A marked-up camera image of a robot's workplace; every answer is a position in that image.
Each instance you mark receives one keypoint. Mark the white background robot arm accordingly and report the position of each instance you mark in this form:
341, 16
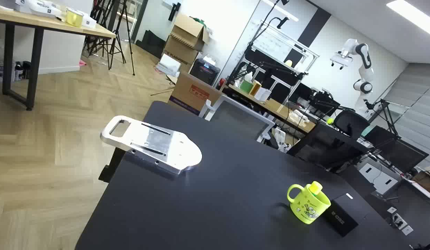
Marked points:
362, 56

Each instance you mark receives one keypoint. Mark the cardboard box with red print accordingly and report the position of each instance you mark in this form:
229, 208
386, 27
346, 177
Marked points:
194, 92

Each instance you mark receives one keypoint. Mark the green box on desk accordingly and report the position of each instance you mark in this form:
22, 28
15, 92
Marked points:
246, 87

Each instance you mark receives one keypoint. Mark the black printer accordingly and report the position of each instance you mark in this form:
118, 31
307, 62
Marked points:
204, 71

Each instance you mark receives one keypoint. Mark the white paper stack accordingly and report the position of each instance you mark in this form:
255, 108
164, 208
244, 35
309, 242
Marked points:
168, 65

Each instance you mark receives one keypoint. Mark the closed plain cardboard box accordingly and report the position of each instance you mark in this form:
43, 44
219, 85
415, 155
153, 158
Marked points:
180, 51

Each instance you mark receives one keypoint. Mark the open plain cardboard box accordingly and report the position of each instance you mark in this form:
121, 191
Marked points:
189, 28

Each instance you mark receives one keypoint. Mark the white framed whiteboard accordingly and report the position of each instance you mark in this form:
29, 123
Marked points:
278, 46

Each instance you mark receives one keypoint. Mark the black clamp under plate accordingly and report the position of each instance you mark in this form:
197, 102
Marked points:
111, 167

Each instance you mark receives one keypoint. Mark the black angled screen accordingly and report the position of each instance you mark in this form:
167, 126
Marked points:
327, 146

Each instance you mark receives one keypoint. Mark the black tripod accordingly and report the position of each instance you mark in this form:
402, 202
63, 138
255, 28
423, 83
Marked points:
117, 42

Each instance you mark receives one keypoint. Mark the black office chair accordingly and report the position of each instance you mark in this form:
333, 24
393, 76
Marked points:
351, 123

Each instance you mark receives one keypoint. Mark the small black box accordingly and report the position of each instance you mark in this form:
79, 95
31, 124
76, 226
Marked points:
340, 217

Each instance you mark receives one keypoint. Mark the white storage box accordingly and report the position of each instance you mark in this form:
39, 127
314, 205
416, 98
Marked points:
379, 176

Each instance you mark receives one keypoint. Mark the small yellow box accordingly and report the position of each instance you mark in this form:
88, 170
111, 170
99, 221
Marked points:
74, 17

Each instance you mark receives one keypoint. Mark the black computer monitor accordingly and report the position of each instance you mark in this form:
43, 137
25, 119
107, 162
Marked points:
400, 151

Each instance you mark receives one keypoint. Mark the wooden table with black legs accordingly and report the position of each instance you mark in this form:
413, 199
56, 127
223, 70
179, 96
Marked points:
39, 23

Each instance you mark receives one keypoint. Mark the white power strip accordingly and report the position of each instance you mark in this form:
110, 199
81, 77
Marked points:
401, 221

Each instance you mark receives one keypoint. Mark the white device on wooden table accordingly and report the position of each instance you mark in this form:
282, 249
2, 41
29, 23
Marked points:
39, 8

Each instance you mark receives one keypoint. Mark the ceiling light panel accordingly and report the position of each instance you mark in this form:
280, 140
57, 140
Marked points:
416, 16

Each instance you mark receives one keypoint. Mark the grey panel with white frame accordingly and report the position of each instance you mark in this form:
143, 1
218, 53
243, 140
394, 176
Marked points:
240, 119

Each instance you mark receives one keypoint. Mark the black camera stand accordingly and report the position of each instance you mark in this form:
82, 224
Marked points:
383, 112

